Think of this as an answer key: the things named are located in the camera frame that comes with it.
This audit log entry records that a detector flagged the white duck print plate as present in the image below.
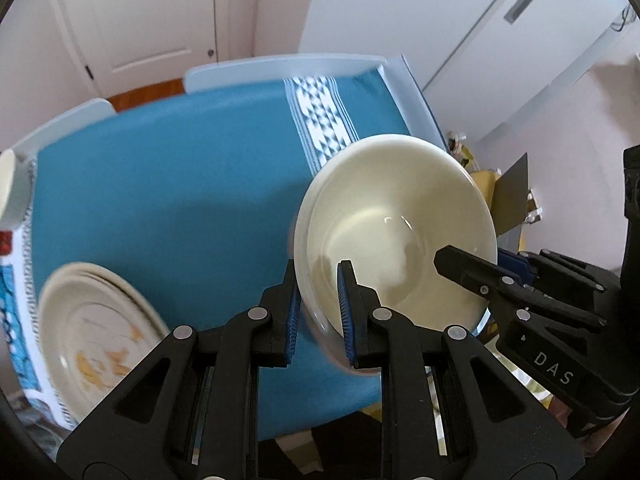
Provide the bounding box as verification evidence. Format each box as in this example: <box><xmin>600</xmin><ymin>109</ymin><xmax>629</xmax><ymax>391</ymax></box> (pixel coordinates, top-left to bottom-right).
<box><xmin>38</xmin><ymin>262</ymin><xmax>169</xmax><ymax>424</ymax></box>

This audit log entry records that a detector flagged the cream yellow bowl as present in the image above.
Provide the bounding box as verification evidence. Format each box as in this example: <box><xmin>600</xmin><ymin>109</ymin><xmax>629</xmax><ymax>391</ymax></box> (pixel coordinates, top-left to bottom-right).
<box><xmin>293</xmin><ymin>133</ymin><xmax>498</xmax><ymax>370</ymax></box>

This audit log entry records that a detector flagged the white ceramic bowl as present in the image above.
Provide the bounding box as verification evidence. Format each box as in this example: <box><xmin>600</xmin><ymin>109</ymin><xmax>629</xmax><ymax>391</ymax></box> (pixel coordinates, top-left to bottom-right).
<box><xmin>0</xmin><ymin>150</ymin><xmax>32</xmax><ymax>231</ymax></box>

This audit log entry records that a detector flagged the teal blue tablecloth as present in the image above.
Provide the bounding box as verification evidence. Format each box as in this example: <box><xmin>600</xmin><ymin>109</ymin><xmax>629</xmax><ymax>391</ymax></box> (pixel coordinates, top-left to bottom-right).
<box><xmin>1</xmin><ymin>70</ymin><xmax>408</xmax><ymax>430</ymax></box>

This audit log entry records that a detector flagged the white wardrobe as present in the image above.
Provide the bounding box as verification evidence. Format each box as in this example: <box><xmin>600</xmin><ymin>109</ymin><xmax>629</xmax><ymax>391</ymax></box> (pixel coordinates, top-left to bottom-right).
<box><xmin>299</xmin><ymin>0</ymin><xmax>628</xmax><ymax>140</ymax></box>

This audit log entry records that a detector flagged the white door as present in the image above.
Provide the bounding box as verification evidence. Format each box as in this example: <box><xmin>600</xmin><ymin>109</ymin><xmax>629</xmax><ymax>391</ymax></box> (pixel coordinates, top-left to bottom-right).
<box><xmin>46</xmin><ymin>0</ymin><xmax>262</xmax><ymax>99</ymax></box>

